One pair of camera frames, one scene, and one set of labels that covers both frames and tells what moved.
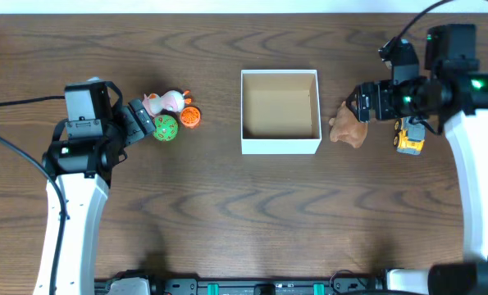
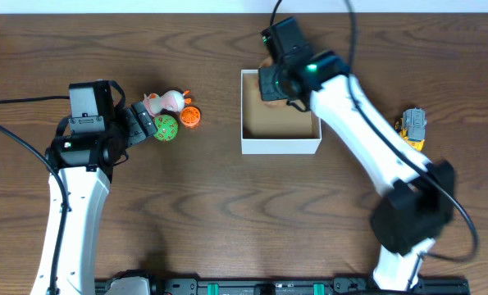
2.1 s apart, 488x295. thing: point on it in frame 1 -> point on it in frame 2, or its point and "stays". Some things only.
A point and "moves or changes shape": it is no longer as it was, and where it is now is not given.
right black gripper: [363, 102] -> [269, 84]
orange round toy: [190, 116] stays
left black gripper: [141, 118] stays
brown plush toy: [346, 128] moves or changes shape
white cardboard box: [280, 112] stays
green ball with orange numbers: [165, 127] stays
